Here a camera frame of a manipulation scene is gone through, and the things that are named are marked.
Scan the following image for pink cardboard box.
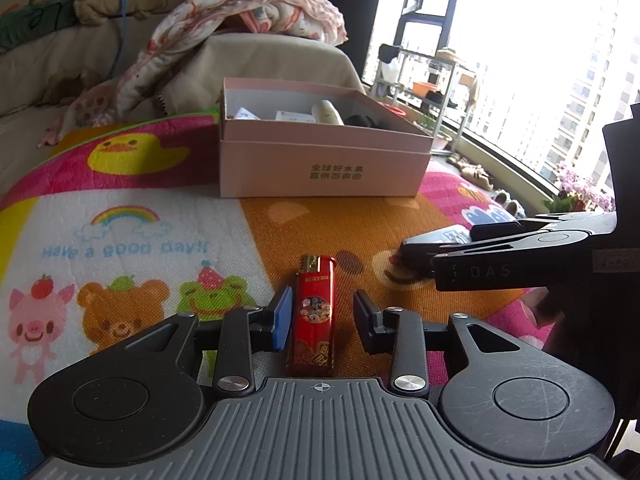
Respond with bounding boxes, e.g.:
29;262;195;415
217;77;434;199

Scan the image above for grey object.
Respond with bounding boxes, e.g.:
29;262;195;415
429;227;474;247

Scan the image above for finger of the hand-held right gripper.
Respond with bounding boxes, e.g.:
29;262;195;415
469;211;618;242
399;229;597;277

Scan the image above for green potted plant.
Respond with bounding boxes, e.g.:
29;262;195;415
419;114;454;152

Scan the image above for black object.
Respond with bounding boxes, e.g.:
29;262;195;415
344;113;387;129

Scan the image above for cream plastic bottle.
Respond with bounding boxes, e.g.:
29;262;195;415
310;99;345;126

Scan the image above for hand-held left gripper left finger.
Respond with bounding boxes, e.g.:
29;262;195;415
122;285;294;397

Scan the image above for pink potted flowers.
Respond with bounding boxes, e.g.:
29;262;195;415
541;161;617;214

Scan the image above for red lighter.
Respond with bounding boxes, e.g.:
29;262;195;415
285;254;338;377

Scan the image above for beige covered sofa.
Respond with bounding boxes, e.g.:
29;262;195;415
0;0;368;171

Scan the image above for metal storage rack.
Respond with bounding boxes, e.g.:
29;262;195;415
376;44;479;155

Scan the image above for colourful cartoon play mat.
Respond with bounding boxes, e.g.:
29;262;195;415
0;109;558;476

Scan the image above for floral pink blanket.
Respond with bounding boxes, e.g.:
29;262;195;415
39;0;349;147

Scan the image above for beige slippers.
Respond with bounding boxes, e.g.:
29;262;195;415
446;152;494;192

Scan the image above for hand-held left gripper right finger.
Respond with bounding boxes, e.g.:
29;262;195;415
352;289;522;397

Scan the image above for green cloth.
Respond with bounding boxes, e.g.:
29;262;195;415
0;0;81;53

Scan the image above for person's right hand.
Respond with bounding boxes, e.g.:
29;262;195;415
520;286;567;330

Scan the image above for grey shoes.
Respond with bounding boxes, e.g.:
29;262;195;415
491;188;527;219

